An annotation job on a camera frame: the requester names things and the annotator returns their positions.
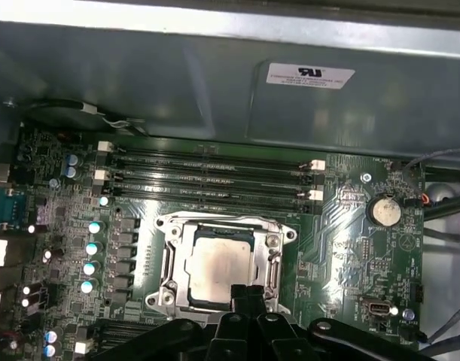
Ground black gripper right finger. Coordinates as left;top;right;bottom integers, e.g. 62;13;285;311
248;284;432;361

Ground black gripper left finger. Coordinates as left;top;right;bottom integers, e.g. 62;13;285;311
88;284;255;361

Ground silver topped CPU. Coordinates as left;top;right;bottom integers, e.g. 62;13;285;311
186;223;264;305

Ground metal socket cover frame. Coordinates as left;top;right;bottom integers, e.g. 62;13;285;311
172;221;285;305

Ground CPU socket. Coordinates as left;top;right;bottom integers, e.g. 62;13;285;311
145;210;300;315

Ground black expansion slot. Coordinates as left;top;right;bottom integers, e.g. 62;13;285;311
96;319;157;343

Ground RAM slot black clips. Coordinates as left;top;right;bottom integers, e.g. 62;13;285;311
108;159;324;185
108;186;324;215

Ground RAM slot white clips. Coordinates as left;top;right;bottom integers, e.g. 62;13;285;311
96;141;327;172
95;168;324;202

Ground internal USB port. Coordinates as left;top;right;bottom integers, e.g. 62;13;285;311
359;296;395;320

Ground green motherboard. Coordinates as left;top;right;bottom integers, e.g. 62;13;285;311
11;127;428;361

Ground round silver coin battery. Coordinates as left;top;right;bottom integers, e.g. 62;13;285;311
367;193;403;229

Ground blue serial port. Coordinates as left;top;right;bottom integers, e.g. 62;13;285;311
0;187;29;231

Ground white printed label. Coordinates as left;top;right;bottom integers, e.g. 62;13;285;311
266;62;357;90

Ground grey metal PC case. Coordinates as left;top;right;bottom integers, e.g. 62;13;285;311
0;0;460;361

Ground grey round cable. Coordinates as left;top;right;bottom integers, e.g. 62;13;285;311
417;296;460;347

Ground dark flat cable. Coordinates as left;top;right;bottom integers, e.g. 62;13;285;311
425;205;460;245

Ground black cable white plug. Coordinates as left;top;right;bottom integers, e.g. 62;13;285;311
24;98;148;133

